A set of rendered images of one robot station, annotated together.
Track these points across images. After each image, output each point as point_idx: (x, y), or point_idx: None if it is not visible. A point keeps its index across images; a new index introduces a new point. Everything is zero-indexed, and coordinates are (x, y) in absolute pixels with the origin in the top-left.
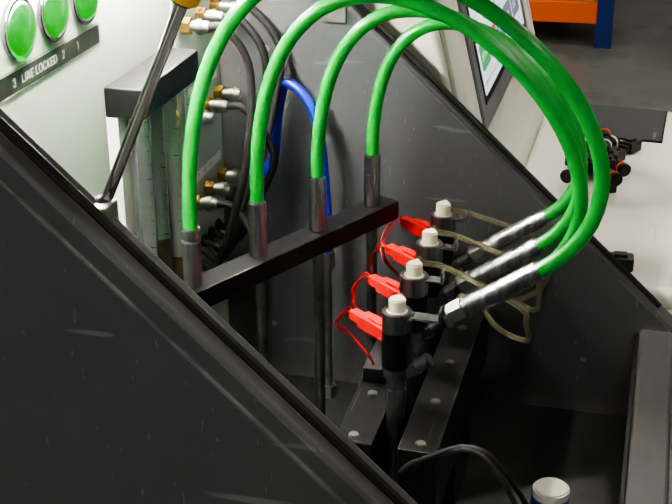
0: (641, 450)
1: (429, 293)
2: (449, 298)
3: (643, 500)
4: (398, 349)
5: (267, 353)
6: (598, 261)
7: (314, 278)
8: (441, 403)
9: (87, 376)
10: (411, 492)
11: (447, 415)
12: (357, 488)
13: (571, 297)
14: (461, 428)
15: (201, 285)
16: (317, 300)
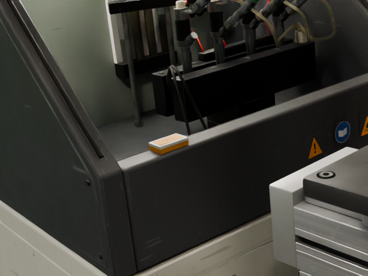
0: (298, 99)
1: (245, 21)
2: (256, 25)
3: (263, 113)
4: (178, 28)
5: (173, 49)
6: (367, 21)
7: (207, 16)
8: (216, 68)
9: None
10: (177, 103)
11: (211, 72)
12: (7, 21)
13: (357, 45)
14: (247, 94)
15: (124, 0)
16: (209, 29)
